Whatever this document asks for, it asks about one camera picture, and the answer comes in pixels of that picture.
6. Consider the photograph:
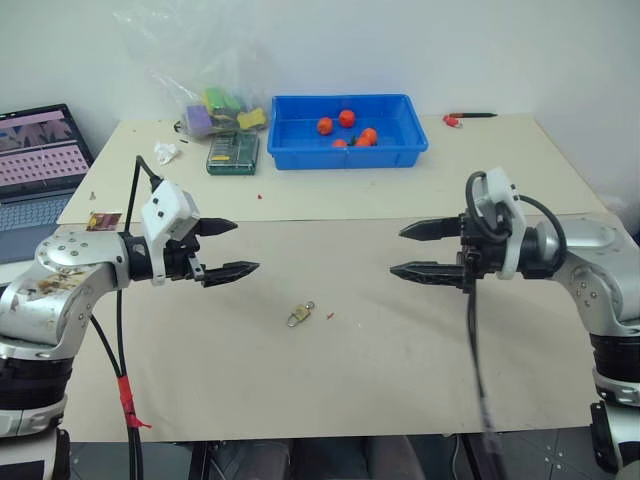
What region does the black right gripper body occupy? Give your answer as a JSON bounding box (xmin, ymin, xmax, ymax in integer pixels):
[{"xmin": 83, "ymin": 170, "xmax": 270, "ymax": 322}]
[{"xmin": 456, "ymin": 208, "xmax": 512, "ymax": 295}]

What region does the purple sponge block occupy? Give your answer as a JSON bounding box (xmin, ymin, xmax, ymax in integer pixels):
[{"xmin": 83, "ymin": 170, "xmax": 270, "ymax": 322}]
[{"xmin": 183, "ymin": 103, "xmax": 214, "ymax": 137}]

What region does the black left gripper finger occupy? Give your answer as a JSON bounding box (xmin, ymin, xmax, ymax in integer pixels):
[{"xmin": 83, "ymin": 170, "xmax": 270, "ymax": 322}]
[
  {"xmin": 201, "ymin": 260, "xmax": 262, "ymax": 289},
  {"xmin": 195, "ymin": 217, "xmax": 239, "ymax": 239}
]

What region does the red tape wrap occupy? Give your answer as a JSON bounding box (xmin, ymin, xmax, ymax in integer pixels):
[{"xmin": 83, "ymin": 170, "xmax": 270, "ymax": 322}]
[{"xmin": 116, "ymin": 376, "xmax": 153, "ymax": 431}]

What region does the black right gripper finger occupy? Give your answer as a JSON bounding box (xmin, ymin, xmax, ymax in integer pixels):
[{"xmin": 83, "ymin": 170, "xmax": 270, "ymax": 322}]
[
  {"xmin": 389, "ymin": 260, "xmax": 469, "ymax": 292},
  {"xmin": 398, "ymin": 215, "xmax": 465, "ymax": 243}
]

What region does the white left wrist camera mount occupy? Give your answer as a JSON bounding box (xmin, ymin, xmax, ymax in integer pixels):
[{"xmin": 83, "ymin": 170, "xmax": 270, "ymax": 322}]
[{"xmin": 140, "ymin": 180, "xmax": 202, "ymax": 287}]

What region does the blue plastic bin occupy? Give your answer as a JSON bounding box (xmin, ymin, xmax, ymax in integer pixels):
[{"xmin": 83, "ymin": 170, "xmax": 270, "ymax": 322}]
[{"xmin": 266, "ymin": 92, "xmax": 431, "ymax": 172}]

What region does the open laptop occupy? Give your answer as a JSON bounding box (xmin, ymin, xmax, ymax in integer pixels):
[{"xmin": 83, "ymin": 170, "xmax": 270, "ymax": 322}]
[{"xmin": 0, "ymin": 103, "xmax": 97, "ymax": 265}]

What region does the yellow sponge block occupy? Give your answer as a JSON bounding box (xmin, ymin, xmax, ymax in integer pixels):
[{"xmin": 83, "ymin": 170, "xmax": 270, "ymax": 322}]
[{"xmin": 236, "ymin": 107, "xmax": 270, "ymax": 132}]

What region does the crumpled white paper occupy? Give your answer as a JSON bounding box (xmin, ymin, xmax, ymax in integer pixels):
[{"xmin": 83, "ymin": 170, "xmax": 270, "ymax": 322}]
[{"xmin": 153, "ymin": 141, "xmax": 181, "ymax": 166}]

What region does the small red yellow packet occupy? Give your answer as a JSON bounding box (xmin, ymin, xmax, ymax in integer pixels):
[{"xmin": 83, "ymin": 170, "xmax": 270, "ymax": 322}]
[{"xmin": 86, "ymin": 210, "xmax": 123, "ymax": 233}]

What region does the green screwdriver bit case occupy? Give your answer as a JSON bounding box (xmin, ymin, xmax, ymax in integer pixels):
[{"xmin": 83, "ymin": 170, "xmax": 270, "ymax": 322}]
[{"xmin": 205, "ymin": 131, "xmax": 261, "ymax": 177}]

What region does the clear plastic bag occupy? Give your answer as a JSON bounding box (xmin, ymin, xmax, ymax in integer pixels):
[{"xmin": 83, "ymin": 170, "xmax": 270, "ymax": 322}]
[{"xmin": 112, "ymin": 3, "xmax": 275, "ymax": 147}]

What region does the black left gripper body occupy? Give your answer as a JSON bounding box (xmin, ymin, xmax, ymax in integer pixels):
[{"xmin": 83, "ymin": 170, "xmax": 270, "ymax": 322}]
[{"xmin": 162, "ymin": 233, "xmax": 207, "ymax": 289}]

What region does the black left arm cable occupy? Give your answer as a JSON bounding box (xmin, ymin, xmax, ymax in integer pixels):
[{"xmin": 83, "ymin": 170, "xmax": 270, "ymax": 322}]
[{"xmin": 115, "ymin": 155, "xmax": 162, "ymax": 480}]

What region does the green sponge block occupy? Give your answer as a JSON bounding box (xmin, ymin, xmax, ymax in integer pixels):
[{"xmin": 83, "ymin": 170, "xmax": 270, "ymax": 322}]
[{"xmin": 202, "ymin": 86, "xmax": 247, "ymax": 113}]

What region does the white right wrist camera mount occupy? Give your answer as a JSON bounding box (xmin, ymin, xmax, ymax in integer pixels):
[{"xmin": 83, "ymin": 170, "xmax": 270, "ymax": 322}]
[{"xmin": 472, "ymin": 166, "xmax": 529, "ymax": 281}]

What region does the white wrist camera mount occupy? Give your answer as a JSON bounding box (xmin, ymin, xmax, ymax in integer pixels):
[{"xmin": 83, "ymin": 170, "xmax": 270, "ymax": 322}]
[
  {"xmin": 472, "ymin": 166, "xmax": 529, "ymax": 281},
  {"xmin": 140, "ymin": 180, "xmax": 202, "ymax": 287}
]

